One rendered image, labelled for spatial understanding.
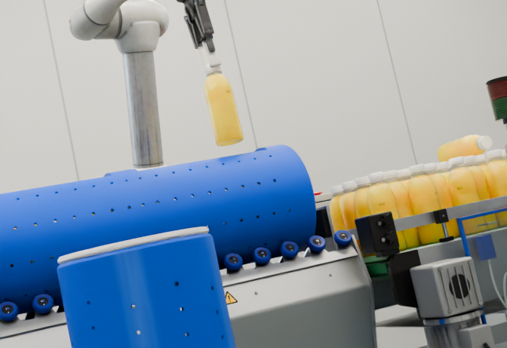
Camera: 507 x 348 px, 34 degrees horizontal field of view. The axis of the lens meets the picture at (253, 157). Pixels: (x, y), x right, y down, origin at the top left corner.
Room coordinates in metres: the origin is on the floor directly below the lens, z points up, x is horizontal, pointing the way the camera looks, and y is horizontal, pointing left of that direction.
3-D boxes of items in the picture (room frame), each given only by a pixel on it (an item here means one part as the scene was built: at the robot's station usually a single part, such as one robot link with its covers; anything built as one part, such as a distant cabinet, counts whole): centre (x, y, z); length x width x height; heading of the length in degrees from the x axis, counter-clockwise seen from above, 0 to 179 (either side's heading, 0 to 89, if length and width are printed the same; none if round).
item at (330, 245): (2.22, -0.13, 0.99); 0.10 x 0.02 x 0.12; 23
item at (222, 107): (2.08, 0.05, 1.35); 0.07 x 0.07 x 0.19
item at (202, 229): (1.53, 0.25, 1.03); 0.28 x 0.28 x 0.01
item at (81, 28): (2.56, 0.41, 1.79); 0.18 x 0.14 x 0.13; 36
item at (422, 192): (2.19, -0.41, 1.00); 0.07 x 0.07 x 0.19
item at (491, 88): (2.03, -0.63, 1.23); 0.06 x 0.06 x 0.04
